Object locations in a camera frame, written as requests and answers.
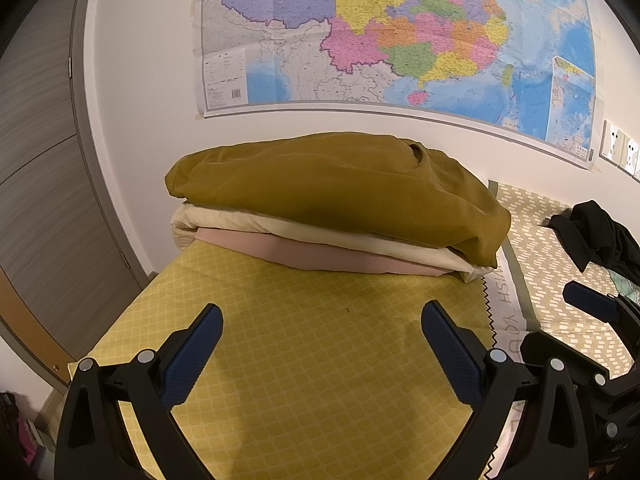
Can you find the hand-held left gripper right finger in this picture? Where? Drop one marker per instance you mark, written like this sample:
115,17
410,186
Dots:
450,355

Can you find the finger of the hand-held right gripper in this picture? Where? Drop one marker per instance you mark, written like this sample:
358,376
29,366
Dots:
575,360
587,297

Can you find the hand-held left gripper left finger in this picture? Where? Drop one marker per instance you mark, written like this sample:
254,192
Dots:
195,355

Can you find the olive green jacket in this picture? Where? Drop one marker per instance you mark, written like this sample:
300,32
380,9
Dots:
340,185

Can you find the black garment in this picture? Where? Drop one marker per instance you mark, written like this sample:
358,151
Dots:
595,235

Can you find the patchwork patterned bed sheet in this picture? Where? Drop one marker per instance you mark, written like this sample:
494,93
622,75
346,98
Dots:
310,340

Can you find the pink pillow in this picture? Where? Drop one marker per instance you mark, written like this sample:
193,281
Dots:
310,257

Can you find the cream pillow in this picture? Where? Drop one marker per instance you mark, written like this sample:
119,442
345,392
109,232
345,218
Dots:
300,232

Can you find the grey wooden wardrobe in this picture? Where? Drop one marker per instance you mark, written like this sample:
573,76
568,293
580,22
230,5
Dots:
40,160

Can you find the colourful wall map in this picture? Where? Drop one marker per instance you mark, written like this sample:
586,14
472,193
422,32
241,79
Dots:
400,35

